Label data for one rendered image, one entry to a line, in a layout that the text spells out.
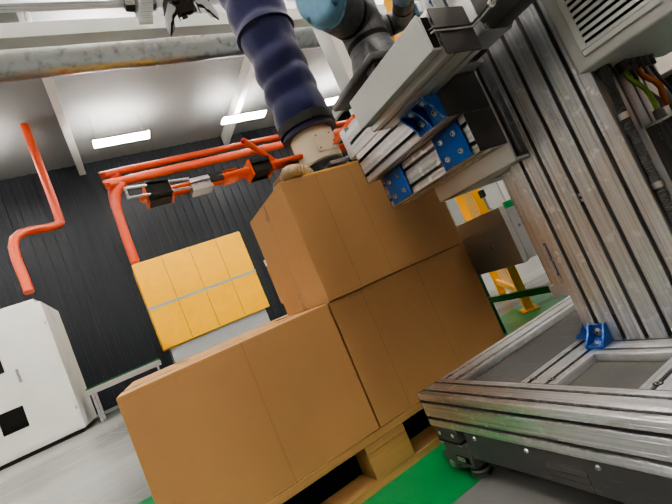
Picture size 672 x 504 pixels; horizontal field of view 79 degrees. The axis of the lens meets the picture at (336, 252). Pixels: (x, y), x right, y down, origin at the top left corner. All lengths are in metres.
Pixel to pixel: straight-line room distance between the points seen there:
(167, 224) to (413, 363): 11.32
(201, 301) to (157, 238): 3.97
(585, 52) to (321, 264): 0.82
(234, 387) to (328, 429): 0.29
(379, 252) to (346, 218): 0.16
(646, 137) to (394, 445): 0.99
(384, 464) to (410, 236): 0.72
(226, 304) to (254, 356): 7.56
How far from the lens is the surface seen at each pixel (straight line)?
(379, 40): 1.15
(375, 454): 1.33
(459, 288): 1.53
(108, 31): 4.05
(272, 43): 1.71
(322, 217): 1.30
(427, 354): 1.41
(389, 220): 1.42
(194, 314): 8.63
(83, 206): 12.63
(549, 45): 1.02
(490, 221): 1.57
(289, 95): 1.61
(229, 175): 1.46
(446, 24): 0.84
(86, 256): 12.20
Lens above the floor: 0.58
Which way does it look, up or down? 4 degrees up
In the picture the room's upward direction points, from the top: 23 degrees counter-clockwise
